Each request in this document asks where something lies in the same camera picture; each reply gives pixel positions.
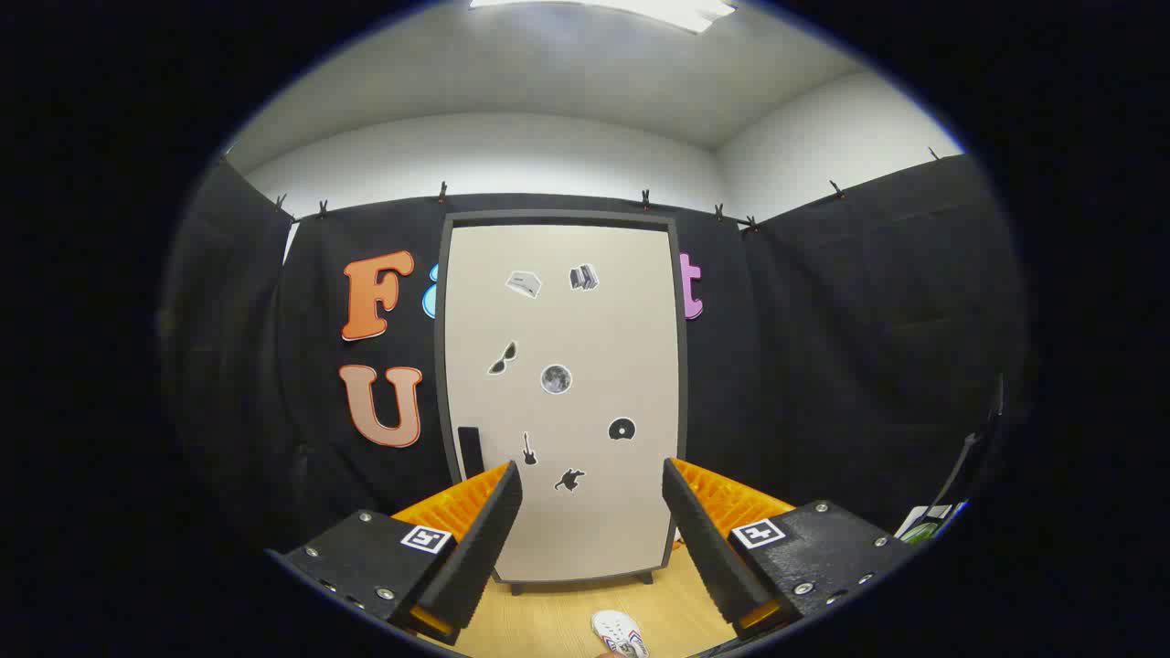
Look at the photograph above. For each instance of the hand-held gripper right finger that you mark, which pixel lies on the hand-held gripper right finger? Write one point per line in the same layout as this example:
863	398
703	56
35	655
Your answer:
708	548

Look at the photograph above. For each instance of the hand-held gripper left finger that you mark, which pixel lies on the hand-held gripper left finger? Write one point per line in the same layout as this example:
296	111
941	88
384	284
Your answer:
484	548

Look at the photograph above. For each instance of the white canvas shoe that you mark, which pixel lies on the white canvas shoe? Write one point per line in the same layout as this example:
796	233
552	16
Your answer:
614	628

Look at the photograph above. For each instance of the beige shoe cabinet door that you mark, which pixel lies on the beige shoe cabinet door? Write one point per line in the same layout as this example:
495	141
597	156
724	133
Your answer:
585	338

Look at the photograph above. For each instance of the dark grey shoe cabinet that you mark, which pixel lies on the dark grey shoe cabinet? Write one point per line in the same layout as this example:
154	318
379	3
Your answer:
558	217

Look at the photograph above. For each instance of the white board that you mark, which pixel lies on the white board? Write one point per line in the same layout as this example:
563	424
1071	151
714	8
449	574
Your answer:
914	523

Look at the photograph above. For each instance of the black backdrop cloth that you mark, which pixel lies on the black backdrop cloth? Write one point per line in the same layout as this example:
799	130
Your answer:
823	366

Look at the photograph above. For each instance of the black angled stand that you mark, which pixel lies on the black angled stand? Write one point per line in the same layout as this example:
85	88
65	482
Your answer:
960	466

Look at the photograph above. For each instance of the row of black clips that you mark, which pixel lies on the row of black clips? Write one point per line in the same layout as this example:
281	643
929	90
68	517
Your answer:
442	192

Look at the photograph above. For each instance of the ceiling light panel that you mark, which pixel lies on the ceiling light panel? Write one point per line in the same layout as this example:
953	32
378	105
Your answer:
676	11

